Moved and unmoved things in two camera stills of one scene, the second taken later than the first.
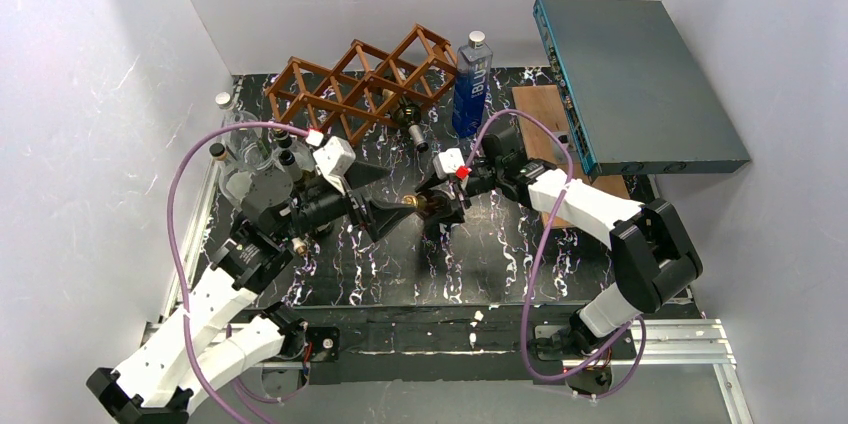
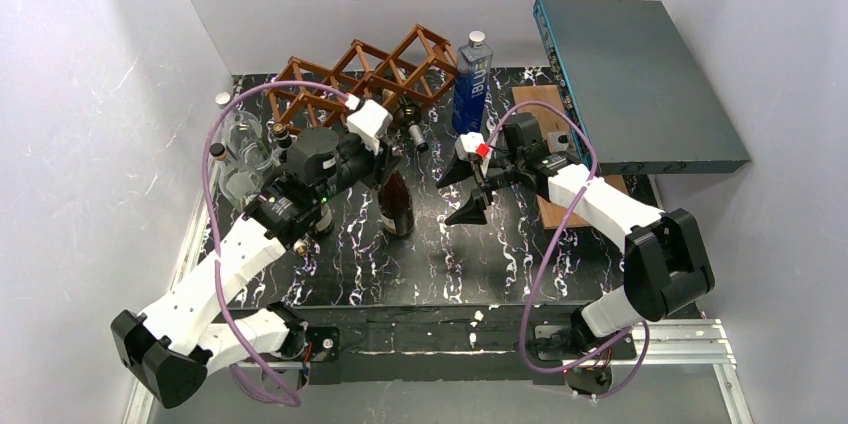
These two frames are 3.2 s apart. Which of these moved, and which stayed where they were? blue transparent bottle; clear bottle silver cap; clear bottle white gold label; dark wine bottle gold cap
Moved: dark wine bottle gold cap
Stayed: clear bottle silver cap; blue transparent bottle; clear bottle white gold label
